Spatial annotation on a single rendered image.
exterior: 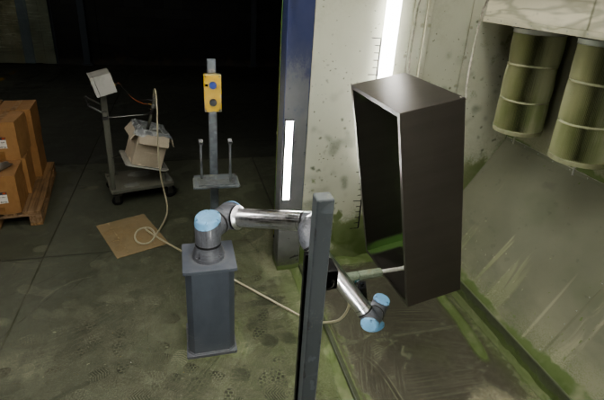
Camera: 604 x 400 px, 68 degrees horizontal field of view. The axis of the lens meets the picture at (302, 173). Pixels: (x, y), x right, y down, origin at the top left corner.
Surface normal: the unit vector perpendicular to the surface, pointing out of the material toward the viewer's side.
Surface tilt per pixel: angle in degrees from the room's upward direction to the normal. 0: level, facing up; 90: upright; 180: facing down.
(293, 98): 90
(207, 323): 90
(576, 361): 57
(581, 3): 90
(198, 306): 90
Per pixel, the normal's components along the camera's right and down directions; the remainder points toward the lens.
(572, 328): -0.78, -0.46
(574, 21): -0.97, 0.05
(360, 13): 0.25, 0.40
